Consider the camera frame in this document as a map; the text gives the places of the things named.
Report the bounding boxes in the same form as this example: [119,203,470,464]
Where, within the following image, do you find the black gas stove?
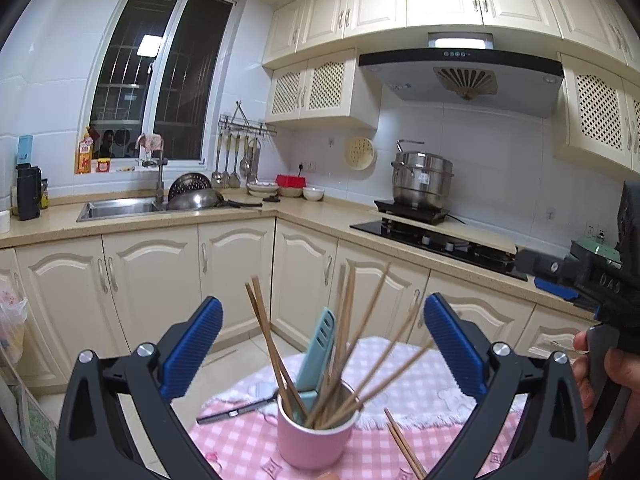
[350,217,529,282]

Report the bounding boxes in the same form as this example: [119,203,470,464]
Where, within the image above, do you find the round cream steamer tray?
[345,136,378,171]

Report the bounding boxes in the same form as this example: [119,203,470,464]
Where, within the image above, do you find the beige kitchen countertop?
[0,187,597,322]

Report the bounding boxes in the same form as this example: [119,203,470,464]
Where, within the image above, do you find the large lattice door wall cabinet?
[552,52,640,177]

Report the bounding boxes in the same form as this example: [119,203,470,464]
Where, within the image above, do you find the dark metal spoon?
[196,392,279,424]

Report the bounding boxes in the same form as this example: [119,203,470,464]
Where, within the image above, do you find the steel sink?
[76,197,169,224]

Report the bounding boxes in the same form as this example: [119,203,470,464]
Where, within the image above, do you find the orange detergent bottle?
[76,126,96,175]

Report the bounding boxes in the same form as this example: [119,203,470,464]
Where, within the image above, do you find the person's right hand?
[571,330,640,424]

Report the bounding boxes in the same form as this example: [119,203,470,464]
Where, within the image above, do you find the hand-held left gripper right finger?
[423,292,590,480]

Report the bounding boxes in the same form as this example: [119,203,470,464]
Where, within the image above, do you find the steel stock pot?
[390,140,455,211]

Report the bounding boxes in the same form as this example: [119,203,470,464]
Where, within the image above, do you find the black induction cooker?
[374,199,452,226]

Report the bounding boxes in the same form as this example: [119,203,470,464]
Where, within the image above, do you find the pink cup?
[276,380,362,471]

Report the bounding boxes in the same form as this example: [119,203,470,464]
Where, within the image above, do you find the hanging steel ladle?
[211,133,224,185]

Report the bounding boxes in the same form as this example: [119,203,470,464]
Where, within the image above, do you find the white framed rack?
[0,350,57,480]

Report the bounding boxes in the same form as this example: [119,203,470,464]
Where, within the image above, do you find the grey range hood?
[358,32,565,120]

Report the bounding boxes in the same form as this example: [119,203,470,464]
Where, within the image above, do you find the black thermos jug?
[15,163,43,222]

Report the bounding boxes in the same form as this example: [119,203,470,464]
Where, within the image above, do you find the hanging utensil rail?
[218,114,279,139]

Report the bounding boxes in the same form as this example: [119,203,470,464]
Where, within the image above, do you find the steel faucet with pink cloth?
[136,133,169,207]

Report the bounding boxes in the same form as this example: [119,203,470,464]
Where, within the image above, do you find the wooden chopstick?
[383,408,429,480]
[387,422,417,480]

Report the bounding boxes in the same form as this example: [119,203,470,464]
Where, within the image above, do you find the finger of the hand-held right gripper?
[515,247,577,282]
[534,277,599,319]

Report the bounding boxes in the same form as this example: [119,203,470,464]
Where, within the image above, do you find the steel kitchen tongs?
[229,101,254,127]

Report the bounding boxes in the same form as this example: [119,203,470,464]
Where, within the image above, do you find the bundle of wooden chopsticks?
[244,262,436,431]

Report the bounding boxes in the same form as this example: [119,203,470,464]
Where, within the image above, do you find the kitchen window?
[89,0,236,164]

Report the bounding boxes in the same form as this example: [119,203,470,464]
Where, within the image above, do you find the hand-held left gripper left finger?
[55,296,224,480]

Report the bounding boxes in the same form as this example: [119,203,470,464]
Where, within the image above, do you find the steel colander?
[167,172,214,201]

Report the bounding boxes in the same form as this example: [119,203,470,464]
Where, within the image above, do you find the light blue knife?
[290,307,337,421]

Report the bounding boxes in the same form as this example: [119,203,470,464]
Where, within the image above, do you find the small lattice door wall cabinet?
[264,48,382,131]

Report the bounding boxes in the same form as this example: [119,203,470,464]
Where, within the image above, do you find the cream kitchen base cabinets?
[0,215,601,393]

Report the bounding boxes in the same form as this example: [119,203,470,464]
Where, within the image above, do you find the steel wok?
[166,187,264,212]

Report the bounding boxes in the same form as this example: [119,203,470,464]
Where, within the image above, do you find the clear plastic bag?
[0,279,29,367]

